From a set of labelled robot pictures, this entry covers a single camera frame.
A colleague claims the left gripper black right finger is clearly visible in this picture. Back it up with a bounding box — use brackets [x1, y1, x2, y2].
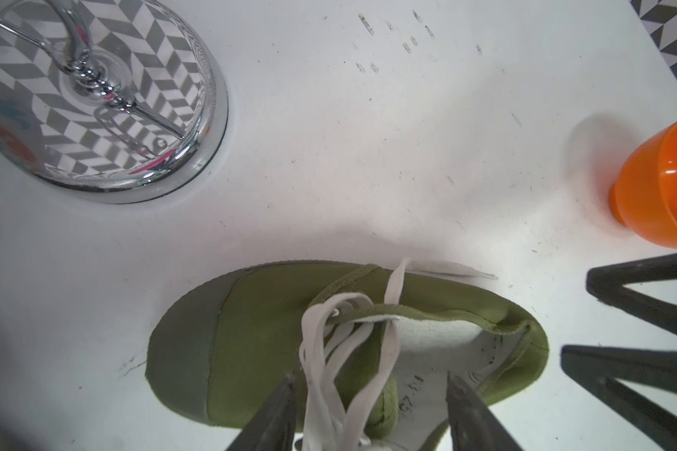
[446, 373, 522, 451]

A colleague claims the clear glass holder stand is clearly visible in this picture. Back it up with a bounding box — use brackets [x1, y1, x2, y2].
[0, 1, 229, 204]

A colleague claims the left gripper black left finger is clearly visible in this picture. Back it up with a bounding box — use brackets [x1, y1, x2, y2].
[227, 374, 297, 451]

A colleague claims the orange plastic bowl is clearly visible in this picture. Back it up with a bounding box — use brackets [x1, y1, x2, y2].
[609, 122, 677, 249]

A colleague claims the olive green shoe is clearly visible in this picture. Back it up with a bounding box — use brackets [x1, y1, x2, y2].
[146, 259, 549, 450]

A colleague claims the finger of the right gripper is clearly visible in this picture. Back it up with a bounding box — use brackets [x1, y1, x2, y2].
[559, 345, 677, 451]
[585, 247, 677, 345]

